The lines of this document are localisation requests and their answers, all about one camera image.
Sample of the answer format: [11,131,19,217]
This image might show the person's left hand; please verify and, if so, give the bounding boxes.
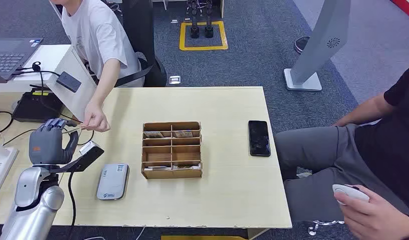
[82,100,111,133]
[333,184,409,240]

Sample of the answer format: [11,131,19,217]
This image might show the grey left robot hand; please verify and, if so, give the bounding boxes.
[28,118,80,166]

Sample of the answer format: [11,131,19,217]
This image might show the white handheld remote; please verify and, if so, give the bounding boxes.
[332,184,371,206]

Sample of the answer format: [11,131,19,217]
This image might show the wooden card organizer box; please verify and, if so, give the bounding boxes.
[140,121,203,180]

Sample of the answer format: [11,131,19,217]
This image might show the person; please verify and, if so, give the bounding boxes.
[273,62,409,240]
[49,0,146,133]

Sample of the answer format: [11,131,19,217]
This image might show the black device with yellow label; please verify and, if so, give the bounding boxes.
[11,86,65,123]

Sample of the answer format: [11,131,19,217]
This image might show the small black adapter box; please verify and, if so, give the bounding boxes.
[56,71,83,93]

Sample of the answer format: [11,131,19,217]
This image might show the white power strip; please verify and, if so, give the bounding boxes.
[0,143,19,204]

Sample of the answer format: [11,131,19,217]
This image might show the chrome chair base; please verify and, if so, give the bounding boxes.
[307,219,345,237]

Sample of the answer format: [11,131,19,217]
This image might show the white desk riser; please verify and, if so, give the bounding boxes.
[0,44,98,122]

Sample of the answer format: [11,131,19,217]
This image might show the grey laptop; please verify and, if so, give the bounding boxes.
[0,37,44,84]

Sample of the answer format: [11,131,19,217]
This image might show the black office chair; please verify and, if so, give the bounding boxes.
[115,0,168,88]

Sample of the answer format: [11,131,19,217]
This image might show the black smartphone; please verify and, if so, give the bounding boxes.
[247,120,272,158]

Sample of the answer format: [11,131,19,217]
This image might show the grey kiosk stand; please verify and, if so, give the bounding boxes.
[283,0,352,92]

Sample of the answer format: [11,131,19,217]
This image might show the round dark floor base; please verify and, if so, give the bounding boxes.
[293,36,311,55]

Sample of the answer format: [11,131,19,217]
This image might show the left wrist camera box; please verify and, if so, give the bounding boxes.
[66,140,105,173]

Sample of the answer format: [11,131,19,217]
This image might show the black camera cable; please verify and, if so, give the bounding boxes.
[67,170,78,240]

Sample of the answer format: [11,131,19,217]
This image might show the black power cable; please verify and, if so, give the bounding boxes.
[2,61,95,147]

